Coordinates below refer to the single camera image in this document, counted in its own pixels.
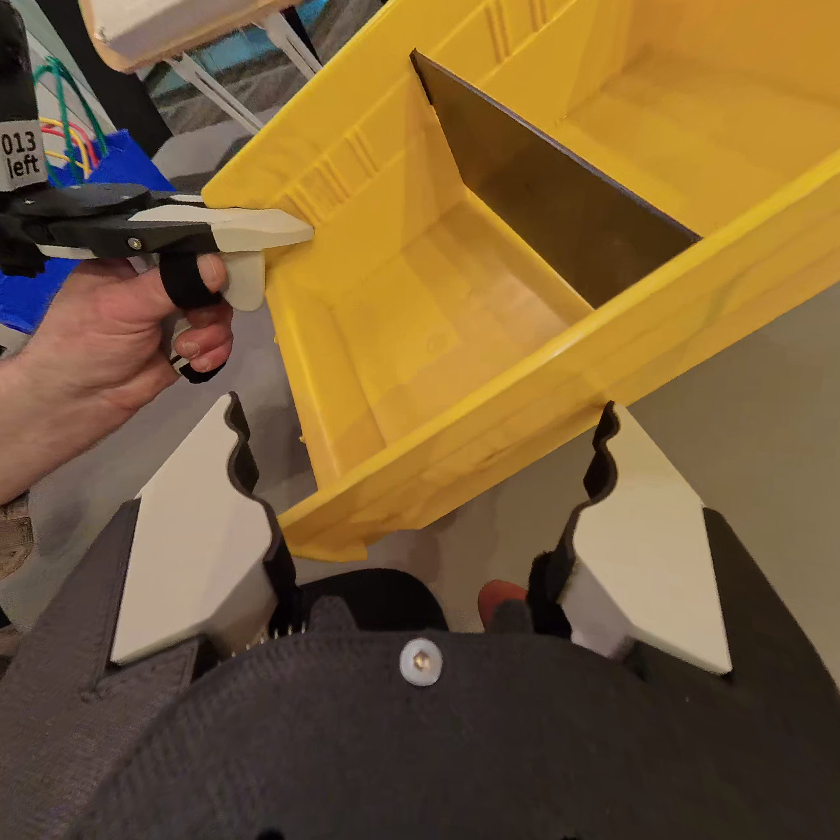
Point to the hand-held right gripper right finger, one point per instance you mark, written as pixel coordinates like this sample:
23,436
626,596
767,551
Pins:
649,558

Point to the yellow plastic bin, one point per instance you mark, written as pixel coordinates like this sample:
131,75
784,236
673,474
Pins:
459,328

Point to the blue plastic bin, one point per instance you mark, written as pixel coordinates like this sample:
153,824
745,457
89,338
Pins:
124,161

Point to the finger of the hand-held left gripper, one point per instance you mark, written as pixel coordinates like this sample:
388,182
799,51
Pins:
256,229

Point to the person's left hand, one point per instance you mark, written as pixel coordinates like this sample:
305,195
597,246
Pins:
98,328

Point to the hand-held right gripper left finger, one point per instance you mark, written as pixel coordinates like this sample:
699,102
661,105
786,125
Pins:
197,544

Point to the black bin divider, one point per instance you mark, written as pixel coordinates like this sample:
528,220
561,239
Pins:
558,197

